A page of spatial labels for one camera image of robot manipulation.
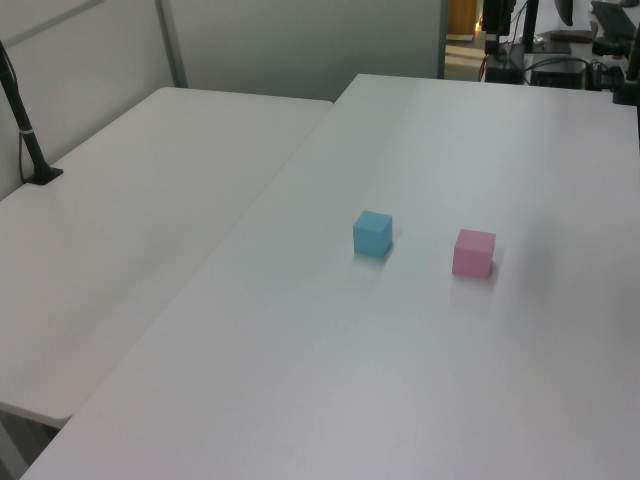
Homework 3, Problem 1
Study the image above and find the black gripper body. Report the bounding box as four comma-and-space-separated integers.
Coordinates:
482, 0, 517, 33

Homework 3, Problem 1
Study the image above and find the blue cube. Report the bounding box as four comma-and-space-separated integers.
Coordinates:
352, 209, 394, 259

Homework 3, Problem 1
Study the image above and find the pink cube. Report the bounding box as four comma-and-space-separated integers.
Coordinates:
451, 228, 498, 278

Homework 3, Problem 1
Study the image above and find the small black base box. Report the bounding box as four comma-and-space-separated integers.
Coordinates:
485, 51, 525, 84

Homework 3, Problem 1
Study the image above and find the black monitor stand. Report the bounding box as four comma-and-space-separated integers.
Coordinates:
520, 0, 572, 55

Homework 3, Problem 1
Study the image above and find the wooden cabinet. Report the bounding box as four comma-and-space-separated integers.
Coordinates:
446, 0, 485, 37

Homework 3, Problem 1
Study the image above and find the black electronics box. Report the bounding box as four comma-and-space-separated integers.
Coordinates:
528, 58, 587, 90

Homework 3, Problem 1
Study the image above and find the black clamp pole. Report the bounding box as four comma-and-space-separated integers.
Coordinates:
612, 29, 640, 107

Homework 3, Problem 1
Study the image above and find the white side table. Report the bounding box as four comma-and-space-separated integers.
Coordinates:
0, 86, 335, 430

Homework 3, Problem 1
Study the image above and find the grey partition end post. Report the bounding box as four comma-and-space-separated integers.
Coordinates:
436, 0, 448, 80

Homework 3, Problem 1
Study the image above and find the grey partition corner post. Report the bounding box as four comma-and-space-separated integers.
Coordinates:
154, 0, 189, 90

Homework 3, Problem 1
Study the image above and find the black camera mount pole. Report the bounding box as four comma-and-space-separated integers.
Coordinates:
0, 39, 65, 188

